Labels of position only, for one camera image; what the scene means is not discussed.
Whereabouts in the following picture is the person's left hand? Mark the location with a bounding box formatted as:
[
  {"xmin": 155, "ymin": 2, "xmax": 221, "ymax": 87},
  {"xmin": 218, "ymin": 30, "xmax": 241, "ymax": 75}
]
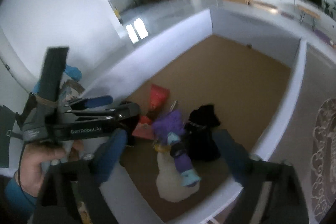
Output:
[{"xmin": 14, "ymin": 140, "xmax": 84, "ymax": 198}]

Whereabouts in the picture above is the wooden bench with metal legs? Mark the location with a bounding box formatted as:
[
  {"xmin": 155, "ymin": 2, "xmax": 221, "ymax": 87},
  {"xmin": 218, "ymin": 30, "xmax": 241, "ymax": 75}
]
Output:
[{"xmin": 296, "ymin": 5, "xmax": 321, "ymax": 31}]

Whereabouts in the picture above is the red small pouch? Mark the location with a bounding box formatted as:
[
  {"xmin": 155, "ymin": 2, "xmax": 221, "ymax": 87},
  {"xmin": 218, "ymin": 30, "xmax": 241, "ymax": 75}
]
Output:
[{"xmin": 132, "ymin": 84, "xmax": 170, "ymax": 140}]

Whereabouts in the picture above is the white knitted pouch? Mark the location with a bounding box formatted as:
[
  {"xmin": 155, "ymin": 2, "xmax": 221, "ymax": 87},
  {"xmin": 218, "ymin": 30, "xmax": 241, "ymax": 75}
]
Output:
[{"xmin": 156, "ymin": 152, "xmax": 200, "ymax": 203}]

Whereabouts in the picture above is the purple knitted item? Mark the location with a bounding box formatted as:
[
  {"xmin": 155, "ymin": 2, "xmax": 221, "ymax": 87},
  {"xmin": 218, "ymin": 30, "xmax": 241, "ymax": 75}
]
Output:
[{"xmin": 152, "ymin": 110, "xmax": 201, "ymax": 188}]

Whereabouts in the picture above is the white partitioned storage box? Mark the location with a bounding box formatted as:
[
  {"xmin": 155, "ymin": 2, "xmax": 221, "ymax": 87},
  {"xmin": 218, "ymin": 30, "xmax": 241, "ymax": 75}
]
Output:
[{"xmin": 79, "ymin": 7, "xmax": 308, "ymax": 224}]

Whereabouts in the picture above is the black fabric pouch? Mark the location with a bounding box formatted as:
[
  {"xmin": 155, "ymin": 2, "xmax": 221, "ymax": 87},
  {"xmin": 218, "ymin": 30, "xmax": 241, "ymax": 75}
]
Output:
[{"xmin": 182, "ymin": 104, "xmax": 221, "ymax": 165}]

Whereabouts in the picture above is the white cabinet sideboard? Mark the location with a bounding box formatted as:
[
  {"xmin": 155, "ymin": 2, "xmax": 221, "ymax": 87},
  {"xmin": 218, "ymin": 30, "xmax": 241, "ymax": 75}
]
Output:
[{"xmin": 257, "ymin": 0, "xmax": 335, "ymax": 32}]

